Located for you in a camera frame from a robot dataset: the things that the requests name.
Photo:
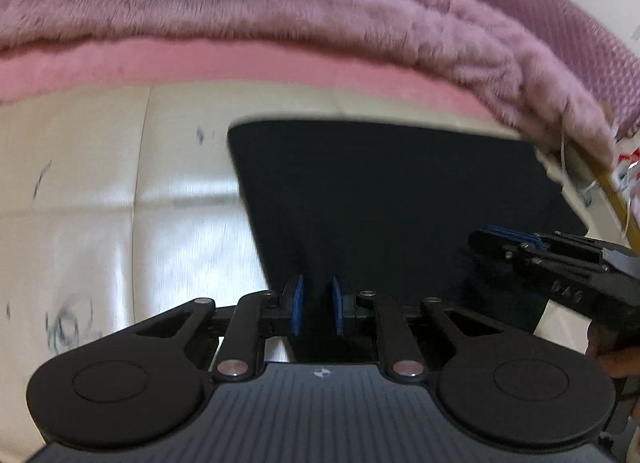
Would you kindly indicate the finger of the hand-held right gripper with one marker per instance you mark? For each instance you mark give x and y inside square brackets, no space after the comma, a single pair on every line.
[575,244]
[505,243]

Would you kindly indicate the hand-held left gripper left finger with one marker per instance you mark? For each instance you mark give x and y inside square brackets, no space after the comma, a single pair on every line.
[298,305]

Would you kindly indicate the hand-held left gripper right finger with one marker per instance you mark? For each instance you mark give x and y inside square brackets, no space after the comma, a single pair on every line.
[336,305]

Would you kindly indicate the black pants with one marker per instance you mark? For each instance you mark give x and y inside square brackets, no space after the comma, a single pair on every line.
[390,193]

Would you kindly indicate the person's right hand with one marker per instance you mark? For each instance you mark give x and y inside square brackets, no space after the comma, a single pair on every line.
[620,363]

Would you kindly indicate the purple quilted headboard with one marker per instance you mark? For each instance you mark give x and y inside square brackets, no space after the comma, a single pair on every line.
[575,23]

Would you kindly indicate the pink bed sheet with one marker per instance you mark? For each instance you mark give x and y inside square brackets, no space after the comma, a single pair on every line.
[175,63]

